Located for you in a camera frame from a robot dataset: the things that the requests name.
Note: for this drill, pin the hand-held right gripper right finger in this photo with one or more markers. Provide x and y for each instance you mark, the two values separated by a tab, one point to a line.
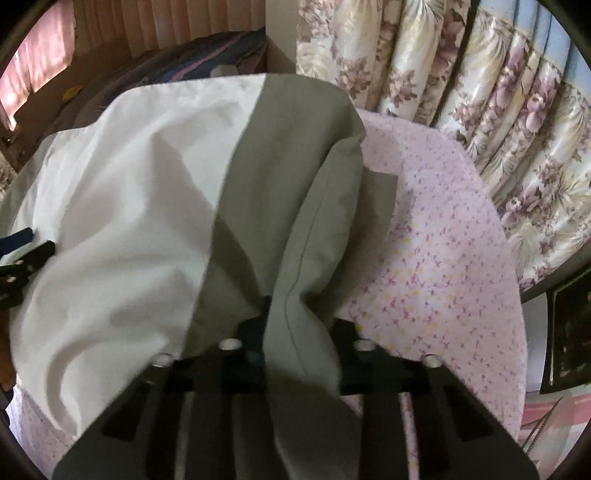
346	344

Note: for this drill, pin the small yellow object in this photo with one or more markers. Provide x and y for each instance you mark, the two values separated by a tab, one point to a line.
70	92

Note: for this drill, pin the blue floral curtain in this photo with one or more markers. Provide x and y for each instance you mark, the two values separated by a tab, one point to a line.
461	83

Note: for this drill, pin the pink floral bed sheet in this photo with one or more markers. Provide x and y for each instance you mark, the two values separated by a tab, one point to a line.
438	258

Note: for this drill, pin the olive and white jacket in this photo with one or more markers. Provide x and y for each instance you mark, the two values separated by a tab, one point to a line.
161	184

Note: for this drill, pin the pink window curtain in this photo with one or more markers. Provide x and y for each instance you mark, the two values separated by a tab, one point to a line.
41	60

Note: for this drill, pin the dark cabinet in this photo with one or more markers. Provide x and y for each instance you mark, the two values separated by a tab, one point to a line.
570	332

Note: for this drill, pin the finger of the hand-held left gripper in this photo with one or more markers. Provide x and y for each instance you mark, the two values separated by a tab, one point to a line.
25	270
18	241

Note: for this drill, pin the white wardrobe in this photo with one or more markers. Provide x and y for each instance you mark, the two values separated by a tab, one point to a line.
281	60

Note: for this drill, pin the bed with striped blanket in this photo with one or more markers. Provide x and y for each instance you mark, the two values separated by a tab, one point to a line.
207	55

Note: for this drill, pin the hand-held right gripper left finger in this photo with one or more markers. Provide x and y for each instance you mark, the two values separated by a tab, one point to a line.
249	337

